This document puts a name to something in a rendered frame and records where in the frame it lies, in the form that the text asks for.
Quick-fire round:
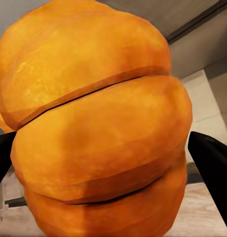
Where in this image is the pumpkin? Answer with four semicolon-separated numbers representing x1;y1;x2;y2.
0;0;193;237

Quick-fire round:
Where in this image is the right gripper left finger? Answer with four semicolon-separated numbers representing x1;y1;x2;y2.
0;131;16;183

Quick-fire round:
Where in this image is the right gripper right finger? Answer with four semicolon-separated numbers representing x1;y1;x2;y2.
188;131;227;226

